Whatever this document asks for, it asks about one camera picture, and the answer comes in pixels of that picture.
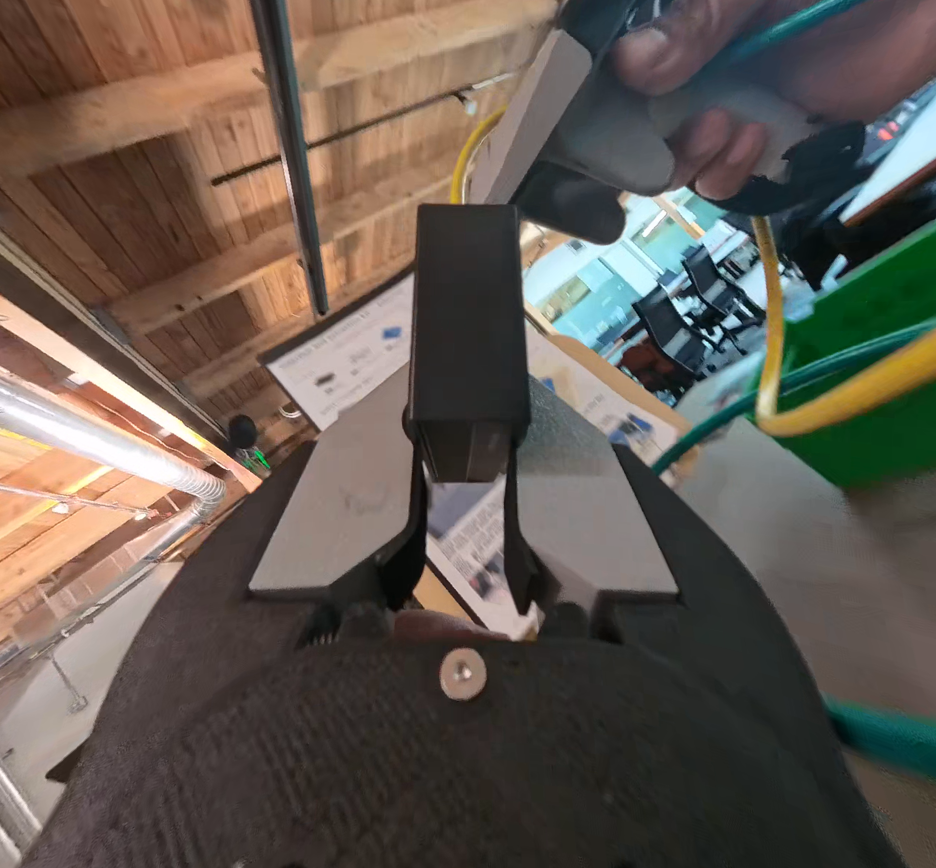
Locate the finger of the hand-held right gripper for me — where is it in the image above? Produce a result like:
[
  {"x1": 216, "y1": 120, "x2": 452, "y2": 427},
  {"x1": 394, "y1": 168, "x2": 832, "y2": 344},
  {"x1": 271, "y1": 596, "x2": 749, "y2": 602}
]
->
[{"x1": 467, "y1": 29, "x2": 595, "y2": 207}]

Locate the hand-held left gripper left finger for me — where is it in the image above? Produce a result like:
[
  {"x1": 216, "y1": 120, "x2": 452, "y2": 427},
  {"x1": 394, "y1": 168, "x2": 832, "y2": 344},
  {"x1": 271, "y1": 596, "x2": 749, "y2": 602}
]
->
[{"x1": 247, "y1": 362, "x2": 429, "y2": 612}]

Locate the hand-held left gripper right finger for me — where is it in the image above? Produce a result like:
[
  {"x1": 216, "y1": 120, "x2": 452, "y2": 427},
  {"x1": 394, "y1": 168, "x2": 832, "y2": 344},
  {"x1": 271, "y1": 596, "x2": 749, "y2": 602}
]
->
[{"x1": 502, "y1": 373, "x2": 681, "y2": 615}]

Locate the black network switch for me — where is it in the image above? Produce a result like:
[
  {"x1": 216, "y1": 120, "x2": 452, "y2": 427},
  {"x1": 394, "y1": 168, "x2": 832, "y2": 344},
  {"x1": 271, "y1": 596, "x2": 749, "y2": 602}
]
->
[{"x1": 407, "y1": 204, "x2": 531, "y2": 483}]

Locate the yellow ethernet cable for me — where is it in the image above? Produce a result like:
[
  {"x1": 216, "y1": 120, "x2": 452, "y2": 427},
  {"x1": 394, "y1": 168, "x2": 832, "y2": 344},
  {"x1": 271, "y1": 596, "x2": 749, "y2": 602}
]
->
[{"x1": 449, "y1": 106, "x2": 936, "y2": 439}]

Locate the green plastic bin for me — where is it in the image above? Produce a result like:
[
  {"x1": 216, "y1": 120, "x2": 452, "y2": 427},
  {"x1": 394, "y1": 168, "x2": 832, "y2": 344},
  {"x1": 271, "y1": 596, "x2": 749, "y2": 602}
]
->
[{"x1": 746, "y1": 223, "x2": 936, "y2": 490}]

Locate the green ethernet cable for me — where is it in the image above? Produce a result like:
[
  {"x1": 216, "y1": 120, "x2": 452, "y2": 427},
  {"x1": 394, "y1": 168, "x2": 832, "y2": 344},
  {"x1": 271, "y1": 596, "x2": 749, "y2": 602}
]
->
[{"x1": 651, "y1": 0, "x2": 936, "y2": 781}]

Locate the person's right hand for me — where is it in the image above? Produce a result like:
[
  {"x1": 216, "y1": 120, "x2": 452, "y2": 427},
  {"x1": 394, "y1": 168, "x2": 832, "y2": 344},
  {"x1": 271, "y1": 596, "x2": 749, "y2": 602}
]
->
[{"x1": 610, "y1": 0, "x2": 936, "y2": 201}]

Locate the printed instruction sheet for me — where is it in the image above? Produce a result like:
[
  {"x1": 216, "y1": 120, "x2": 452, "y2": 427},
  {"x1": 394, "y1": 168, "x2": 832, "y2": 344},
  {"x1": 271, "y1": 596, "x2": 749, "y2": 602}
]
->
[{"x1": 263, "y1": 272, "x2": 684, "y2": 641}]

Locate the black mesh office chair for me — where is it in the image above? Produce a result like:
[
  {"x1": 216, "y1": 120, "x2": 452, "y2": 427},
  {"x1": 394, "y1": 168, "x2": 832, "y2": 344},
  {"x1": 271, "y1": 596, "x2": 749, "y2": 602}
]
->
[
  {"x1": 632, "y1": 290, "x2": 712, "y2": 401},
  {"x1": 683, "y1": 247, "x2": 765, "y2": 353}
]

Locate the black ceiling rail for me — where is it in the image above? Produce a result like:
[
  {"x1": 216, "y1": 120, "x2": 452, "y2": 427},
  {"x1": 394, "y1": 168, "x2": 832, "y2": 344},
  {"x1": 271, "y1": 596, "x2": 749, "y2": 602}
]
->
[{"x1": 237, "y1": 0, "x2": 330, "y2": 317}]

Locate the silver duct pipe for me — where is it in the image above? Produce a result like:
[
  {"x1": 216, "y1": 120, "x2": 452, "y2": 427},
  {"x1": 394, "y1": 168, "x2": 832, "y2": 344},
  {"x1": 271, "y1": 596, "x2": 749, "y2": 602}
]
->
[{"x1": 0, "y1": 371, "x2": 228, "y2": 527}]

